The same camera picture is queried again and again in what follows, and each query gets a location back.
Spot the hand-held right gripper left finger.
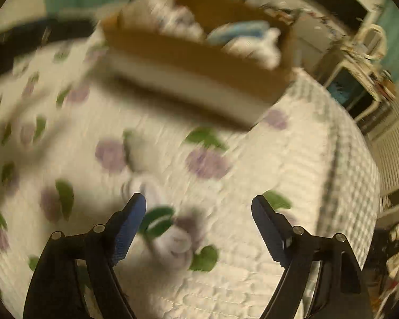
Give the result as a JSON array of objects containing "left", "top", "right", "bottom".
[{"left": 23, "top": 193, "right": 147, "bottom": 319}]

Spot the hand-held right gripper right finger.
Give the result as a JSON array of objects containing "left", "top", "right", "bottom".
[{"left": 251, "top": 195, "right": 375, "bottom": 319}]

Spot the white grey sock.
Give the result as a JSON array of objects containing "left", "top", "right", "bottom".
[{"left": 120, "top": 136, "right": 162, "bottom": 205}]

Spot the white blue packet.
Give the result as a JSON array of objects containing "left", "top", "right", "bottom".
[{"left": 158, "top": 0, "right": 207, "bottom": 40}]

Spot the cardboard box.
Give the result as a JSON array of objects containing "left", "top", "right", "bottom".
[{"left": 100, "top": 0, "right": 297, "bottom": 131}]

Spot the white cloth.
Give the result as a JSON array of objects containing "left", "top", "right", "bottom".
[{"left": 224, "top": 28, "right": 284, "bottom": 70}]

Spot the light blue cloth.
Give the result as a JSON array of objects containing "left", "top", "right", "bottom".
[{"left": 206, "top": 20, "right": 271, "bottom": 46}]

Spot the checked bed sheet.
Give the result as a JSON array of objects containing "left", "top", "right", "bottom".
[{"left": 286, "top": 69, "right": 381, "bottom": 319}]

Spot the floral quilted mat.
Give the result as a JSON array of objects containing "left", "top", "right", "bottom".
[{"left": 0, "top": 40, "right": 340, "bottom": 319}]

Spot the white slatted wardrobe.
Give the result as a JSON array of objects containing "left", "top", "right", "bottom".
[{"left": 366, "top": 96, "right": 399, "bottom": 214}]

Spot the blue bin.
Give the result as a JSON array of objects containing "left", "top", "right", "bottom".
[{"left": 327, "top": 73, "right": 351, "bottom": 107}]

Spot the white dressing table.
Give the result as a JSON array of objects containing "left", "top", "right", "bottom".
[{"left": 319, "top": 45, "right": 399, "bottom": 124}]

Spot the grey mini fridge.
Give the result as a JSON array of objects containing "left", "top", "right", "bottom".
[{"left": 292, "top": 11, "right": 340, "bottom": 72}]

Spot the oval vanity mirror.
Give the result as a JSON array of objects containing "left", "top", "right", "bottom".
[{"left": 357, "top": 23, "right": 387, "bottom": 58}]

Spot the narrow teal curtain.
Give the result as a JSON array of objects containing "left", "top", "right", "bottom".
[{"left": 375, "top": 0, "right": 399, "bottom": 84}]

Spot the black wall television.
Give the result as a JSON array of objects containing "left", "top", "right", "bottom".
[{"left": 298, "top": 0, "right": 370, "bottom": 33}]

